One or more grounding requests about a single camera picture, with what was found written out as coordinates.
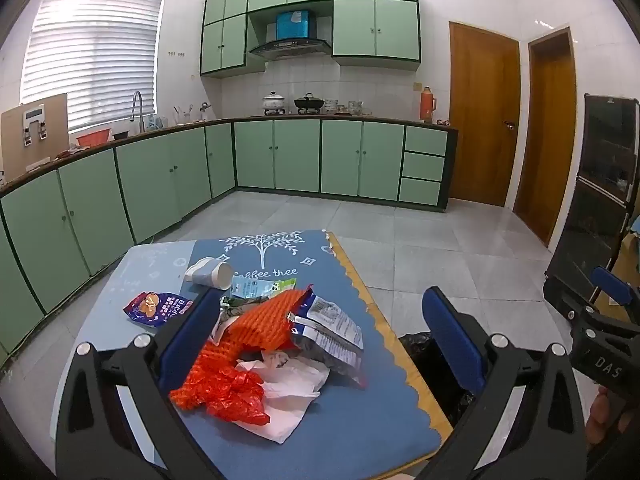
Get black range hood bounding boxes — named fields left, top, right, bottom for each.
left=248, top=37, right=333, bottom=61

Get cardboard box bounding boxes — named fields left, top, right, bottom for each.
left=609, top=230, right=640, bottom=306

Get large green wall cabinet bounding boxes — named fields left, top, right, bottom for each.
left=331, top=0, right=421, bottom=73

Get orange mesh net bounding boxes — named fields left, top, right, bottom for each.
left=169, top=287, right=313, bottom=411

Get plain wooden door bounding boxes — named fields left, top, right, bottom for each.
left=514, top=25, right=578, bottom=247

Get dark blue table mat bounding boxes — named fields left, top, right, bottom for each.
left=172, top=230, right=443, bottom=480

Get wooden door with handle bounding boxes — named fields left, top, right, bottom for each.
left=448, top=21, right=522, bottom=207

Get small green wall cabinet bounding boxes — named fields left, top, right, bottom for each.
left=200, top=0, right=251, bottom=78

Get steel faucet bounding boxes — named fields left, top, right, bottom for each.
left=131, top=91, right=146, bottom=133

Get red plastic bag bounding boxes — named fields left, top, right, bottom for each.
left=205, top=365, right=271, bottom=425

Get green base cabinets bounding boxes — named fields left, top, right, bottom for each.
left=0, top=119, right=458, bottom=361

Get black glass cabinet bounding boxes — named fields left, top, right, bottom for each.
left=544, top=92, right=640, bottom=311

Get white window blind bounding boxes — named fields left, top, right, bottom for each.
left=20, top=0, right=166, bottom=133

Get blue snack packet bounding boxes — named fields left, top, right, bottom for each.
left=123, top=291, right=198, bottom=329

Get green and white packet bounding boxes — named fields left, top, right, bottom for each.
left=231, top=277, right=297, bottom=303

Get dark countertop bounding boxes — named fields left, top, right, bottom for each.
left=0, top=112, right=458, bottom=198

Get brown cardboard board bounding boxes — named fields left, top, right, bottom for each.
left=0, top=92, right=68, bottom=176

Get person's right hand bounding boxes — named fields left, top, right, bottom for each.
left=585, top=385, right=640, bottom=451

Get white tissue paper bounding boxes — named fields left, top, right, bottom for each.
left=234, top=350, right=331, bottom=445

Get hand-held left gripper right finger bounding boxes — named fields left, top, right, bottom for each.
left=421, top=286, right=587, bottom=480

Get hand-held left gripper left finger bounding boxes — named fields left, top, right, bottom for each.
left=56, top=287, right=223, bottom=480

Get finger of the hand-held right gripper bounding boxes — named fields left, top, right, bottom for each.
left=589, top=266, right=640, bottom=313
left=543, top=274, right=601, bottom=341

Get black wok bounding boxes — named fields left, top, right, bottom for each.
left=293, top=93, right=326, bottom=113

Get silver snack packet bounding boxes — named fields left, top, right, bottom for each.
left=287, top=285, right=366, bottom=390

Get red basin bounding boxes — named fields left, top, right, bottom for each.
left=76, top=129, right=112, bottom=147

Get black trash bag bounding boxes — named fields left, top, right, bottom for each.
left=398, top=332, right=476, bottom=428

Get orange thermos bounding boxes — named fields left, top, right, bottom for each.
left=419, top=85, right=438, bottom=123

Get white and blue paper cup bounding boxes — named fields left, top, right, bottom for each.
left=184, top=256, right=234, bottom=291

